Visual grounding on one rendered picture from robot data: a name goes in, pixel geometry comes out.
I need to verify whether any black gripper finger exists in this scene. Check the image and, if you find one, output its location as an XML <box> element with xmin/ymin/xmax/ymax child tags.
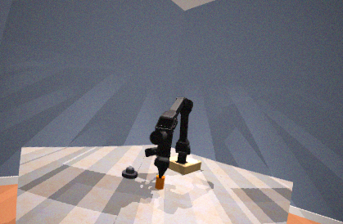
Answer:
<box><xmin>156</xmin><ymin>165</ymin><xmax>168</xmax><ymax>178</ymax></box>

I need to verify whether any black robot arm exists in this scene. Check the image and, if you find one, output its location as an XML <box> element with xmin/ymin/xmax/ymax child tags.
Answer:
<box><xmin>145</xmin><ymin>96</ymin><xmax>193</xmax><ymax>165</ymax></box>

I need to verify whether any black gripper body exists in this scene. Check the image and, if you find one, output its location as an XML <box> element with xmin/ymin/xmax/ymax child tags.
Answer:
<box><xmin>154</xmin><ymin>143</ymin><xmax>172</xmax><ymax>167</ymax></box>

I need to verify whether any orange knob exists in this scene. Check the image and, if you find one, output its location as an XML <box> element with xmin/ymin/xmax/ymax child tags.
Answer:
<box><xmin>155</xmin><ymin>175</ymin><xmax>165</xmax><ymax>190</ymax></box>

